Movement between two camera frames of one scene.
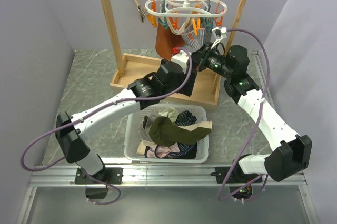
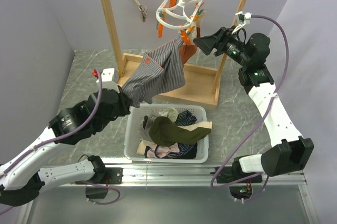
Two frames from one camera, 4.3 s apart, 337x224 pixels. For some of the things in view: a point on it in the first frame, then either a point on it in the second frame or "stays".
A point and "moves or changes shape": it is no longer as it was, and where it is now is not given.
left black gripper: x=187 y=88 → x=126 y=103
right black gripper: x=199 y=58 → x=221 y=38
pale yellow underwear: x=171 y=113 stays
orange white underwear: x=167 y=38 → x=187 y=50
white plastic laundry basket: x=134 y=121 stays
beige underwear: x=144 y=129 stays
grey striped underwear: x=195 y=43 moves or changes shape
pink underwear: x=157 y=151 stays
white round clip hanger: x=201 y=11 moves or changes shape
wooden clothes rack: x=131 y=68 stays
